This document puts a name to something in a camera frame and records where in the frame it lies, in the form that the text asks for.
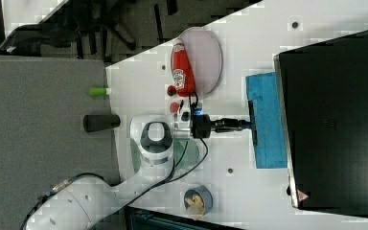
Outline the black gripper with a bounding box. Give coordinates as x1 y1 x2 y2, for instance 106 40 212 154
191 114 251 139

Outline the black steel toaster oven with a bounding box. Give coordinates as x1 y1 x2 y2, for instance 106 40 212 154
244 26 368 220

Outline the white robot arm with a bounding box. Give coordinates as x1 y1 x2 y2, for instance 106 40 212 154
21 113 252 230

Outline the pink strawberry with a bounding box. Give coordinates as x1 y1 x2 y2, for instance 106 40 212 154
170 102 179 113

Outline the dark red strawberry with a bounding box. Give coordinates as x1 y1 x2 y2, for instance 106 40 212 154
167 85 176 97

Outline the red ketchup bottle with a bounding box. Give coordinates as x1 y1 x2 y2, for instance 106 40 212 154
172 38 196 97

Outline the grey round plate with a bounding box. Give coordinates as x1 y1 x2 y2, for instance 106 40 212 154
178 27 223 97

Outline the blue cup with fries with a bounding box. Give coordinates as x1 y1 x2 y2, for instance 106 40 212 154
183 185 214 220

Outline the green marker cap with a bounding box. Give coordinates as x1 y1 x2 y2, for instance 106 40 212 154
88 87 111 97

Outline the black office chair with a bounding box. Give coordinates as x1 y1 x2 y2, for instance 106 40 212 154
0 0 137 51

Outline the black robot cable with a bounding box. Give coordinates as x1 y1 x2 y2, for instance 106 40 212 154
108 91 210 212

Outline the black cylinder post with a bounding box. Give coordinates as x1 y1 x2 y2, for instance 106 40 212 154
82 115 121 132

